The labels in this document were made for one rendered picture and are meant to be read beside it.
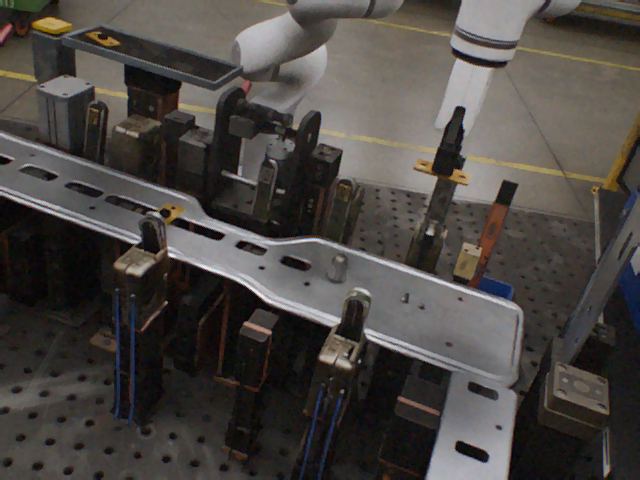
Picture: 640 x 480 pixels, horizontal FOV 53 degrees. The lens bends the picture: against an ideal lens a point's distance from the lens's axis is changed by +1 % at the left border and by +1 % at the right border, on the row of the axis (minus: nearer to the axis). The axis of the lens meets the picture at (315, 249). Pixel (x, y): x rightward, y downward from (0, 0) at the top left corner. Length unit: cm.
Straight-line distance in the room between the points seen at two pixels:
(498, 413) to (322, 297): 33
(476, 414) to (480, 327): 20
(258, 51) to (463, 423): 94
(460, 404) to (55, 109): 97
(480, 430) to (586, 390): 16
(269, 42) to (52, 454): 93
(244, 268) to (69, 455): 43
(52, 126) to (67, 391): 54
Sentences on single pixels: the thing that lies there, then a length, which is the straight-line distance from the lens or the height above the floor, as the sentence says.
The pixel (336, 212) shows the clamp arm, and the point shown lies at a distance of 122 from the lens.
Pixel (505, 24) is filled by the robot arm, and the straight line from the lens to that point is 87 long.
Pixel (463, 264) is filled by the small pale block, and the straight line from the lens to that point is 118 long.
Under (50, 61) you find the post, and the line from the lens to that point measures 164.
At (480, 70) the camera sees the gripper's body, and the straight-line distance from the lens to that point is 88.
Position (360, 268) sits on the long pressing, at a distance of 116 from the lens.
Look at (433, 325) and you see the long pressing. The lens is 108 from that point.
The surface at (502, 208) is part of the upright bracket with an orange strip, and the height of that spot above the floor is 115.
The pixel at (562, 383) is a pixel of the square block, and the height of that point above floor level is 106.
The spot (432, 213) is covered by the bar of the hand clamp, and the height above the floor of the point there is 110.
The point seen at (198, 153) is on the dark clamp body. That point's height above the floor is 106.
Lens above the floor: 166
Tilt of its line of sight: 34 degrees down
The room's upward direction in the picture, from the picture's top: 11 degrees clockwise
